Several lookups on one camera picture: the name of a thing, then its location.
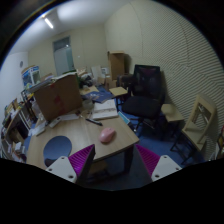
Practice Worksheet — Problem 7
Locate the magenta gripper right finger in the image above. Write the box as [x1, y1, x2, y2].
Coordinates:
[135, 145, 181, 181]

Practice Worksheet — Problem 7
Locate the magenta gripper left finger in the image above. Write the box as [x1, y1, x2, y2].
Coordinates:
[47, 144, 95, 183]

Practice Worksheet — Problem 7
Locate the round blue mouse pad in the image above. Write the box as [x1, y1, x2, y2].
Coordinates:
[43, 136, 72, 160]

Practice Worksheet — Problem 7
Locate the pink computer mouse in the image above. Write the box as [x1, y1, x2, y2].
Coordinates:
[99, 127, 116, 143]

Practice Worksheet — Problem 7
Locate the light wooden chair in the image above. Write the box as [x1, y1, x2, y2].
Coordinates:
[171, 93, 217, 163]

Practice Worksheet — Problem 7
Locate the wooden desk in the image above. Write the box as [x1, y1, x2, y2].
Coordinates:
[27, 112, 139, 173]

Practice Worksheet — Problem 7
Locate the white power strip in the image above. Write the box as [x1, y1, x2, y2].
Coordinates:
[49, 117, 61, 128]

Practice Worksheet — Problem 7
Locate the black pen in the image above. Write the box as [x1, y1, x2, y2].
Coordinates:
[85, 118, 103, 126]

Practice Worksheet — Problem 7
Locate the small wooden side table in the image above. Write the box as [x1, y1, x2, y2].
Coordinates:
[160, 103, 185, 141]

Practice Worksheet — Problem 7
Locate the open white notebook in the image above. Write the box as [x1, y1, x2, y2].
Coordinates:
[92, 99, 118, 120]

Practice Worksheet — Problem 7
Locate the large brown cardboard box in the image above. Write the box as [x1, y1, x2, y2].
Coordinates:
[34, 75, 82, 121]

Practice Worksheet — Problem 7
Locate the cluttered shelf unit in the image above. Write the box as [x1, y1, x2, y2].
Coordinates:
[0, 98, 34, 163]

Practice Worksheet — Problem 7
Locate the blue cloth on desk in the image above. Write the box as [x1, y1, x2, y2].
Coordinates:
[81, 91, 114, 103]

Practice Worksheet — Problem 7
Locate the black office chair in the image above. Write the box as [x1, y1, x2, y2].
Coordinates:
[122, 65, 165, 131]

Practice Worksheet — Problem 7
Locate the blue white printed box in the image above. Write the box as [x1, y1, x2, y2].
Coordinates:
[22, 65, 40, 86]

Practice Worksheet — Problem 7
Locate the grey door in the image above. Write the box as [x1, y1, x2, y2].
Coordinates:
[53, 37, 74, 76]

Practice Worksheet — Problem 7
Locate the tall wooden cabinet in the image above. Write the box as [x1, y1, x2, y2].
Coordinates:
[108, 51, 125, 80]

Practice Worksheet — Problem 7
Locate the ceiling tube light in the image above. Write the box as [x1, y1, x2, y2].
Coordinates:
[44, 18, 54, 29]

